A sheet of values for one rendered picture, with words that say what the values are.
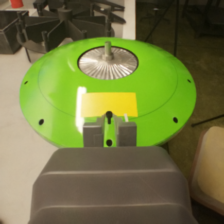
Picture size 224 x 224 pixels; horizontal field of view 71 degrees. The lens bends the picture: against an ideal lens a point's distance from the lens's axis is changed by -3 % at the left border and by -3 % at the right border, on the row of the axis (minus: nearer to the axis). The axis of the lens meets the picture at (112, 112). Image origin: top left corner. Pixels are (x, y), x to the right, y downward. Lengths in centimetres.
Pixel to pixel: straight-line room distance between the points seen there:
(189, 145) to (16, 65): 139
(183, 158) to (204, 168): 73
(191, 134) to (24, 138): 144
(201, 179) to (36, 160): 59
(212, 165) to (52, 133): 68
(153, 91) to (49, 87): 15
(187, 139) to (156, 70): 135
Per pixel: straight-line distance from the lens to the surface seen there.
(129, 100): 22
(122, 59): 29
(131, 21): 97
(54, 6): 104
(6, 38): 74
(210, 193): 74
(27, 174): 39
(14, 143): 44
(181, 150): 152
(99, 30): 63
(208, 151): 81
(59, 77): 27
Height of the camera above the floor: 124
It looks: 50 degrees down
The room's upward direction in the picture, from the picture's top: 1 degrees clockwise
